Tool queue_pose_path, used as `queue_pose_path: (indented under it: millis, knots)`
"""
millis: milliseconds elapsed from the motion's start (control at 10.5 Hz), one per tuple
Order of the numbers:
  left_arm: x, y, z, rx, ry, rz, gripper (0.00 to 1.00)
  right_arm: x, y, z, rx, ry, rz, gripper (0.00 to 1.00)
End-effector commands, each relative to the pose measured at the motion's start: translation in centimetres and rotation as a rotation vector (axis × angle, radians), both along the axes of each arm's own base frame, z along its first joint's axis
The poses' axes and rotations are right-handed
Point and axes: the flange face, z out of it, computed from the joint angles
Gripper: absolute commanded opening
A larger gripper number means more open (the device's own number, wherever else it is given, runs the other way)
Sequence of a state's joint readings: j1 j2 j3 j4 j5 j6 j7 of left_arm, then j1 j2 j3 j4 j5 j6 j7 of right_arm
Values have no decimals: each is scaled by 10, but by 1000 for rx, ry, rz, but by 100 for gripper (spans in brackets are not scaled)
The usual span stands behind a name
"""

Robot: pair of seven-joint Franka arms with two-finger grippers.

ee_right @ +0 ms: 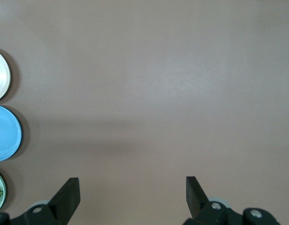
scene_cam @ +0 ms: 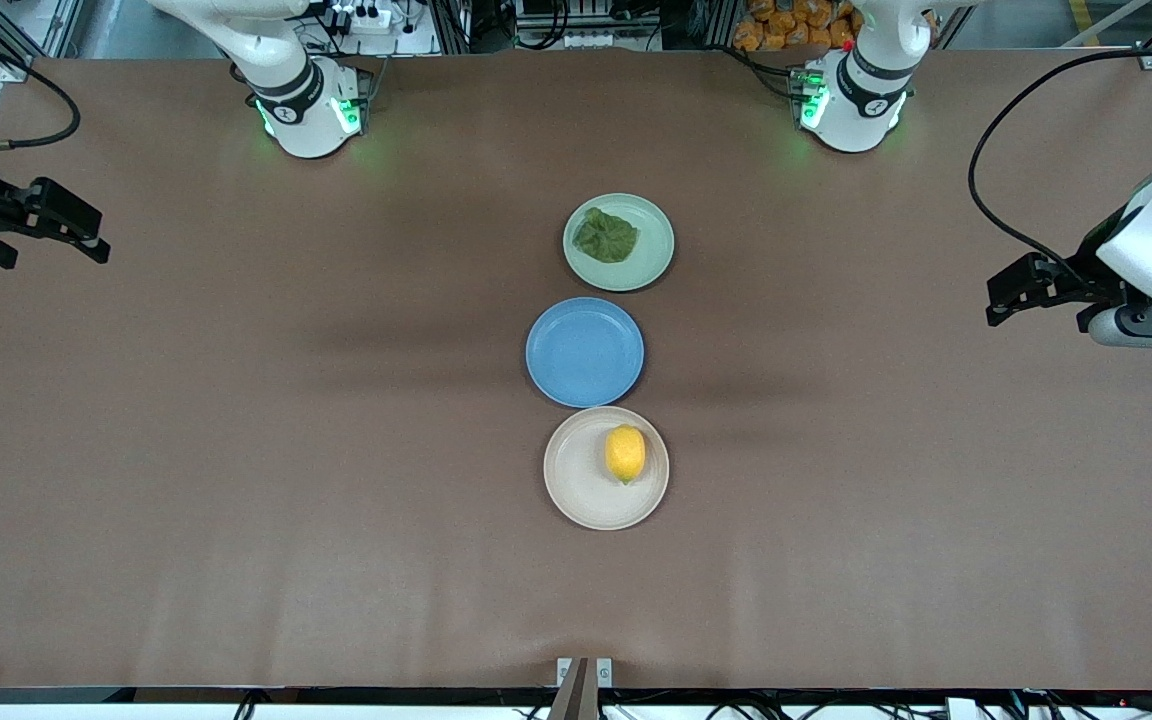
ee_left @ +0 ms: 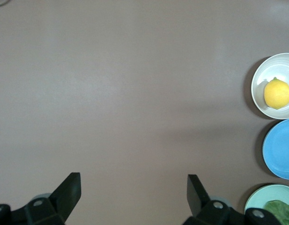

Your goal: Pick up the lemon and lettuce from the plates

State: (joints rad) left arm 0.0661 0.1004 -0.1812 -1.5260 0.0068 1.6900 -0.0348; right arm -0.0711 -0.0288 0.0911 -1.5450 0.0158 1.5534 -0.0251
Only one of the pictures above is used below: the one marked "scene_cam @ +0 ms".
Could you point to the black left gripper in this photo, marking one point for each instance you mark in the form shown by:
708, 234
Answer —
1088, 274

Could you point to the white power strip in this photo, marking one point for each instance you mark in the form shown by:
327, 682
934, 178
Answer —
368, 18

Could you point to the light green plate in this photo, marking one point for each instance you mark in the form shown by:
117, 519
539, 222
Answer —
648, 250

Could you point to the brown table cover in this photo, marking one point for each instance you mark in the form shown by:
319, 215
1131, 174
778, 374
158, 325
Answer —
236, 450

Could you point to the yellow lemon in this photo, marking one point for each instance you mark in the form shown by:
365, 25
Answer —
625, 453

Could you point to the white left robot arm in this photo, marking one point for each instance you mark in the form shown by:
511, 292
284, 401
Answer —
861, 100

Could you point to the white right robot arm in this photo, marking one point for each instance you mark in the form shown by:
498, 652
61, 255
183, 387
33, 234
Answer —
301, 95

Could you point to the green lettuce leaf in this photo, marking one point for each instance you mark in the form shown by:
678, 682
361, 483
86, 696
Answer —
606, 236

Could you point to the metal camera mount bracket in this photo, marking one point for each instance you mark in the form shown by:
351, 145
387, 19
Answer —
584, 685

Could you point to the bag of orange fruits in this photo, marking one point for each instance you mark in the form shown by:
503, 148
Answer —
786, 25

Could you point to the beige plate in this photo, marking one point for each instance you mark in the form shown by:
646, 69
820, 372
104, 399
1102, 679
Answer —
581, 475

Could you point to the blue plate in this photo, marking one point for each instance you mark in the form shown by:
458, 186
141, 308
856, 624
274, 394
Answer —
584, 352

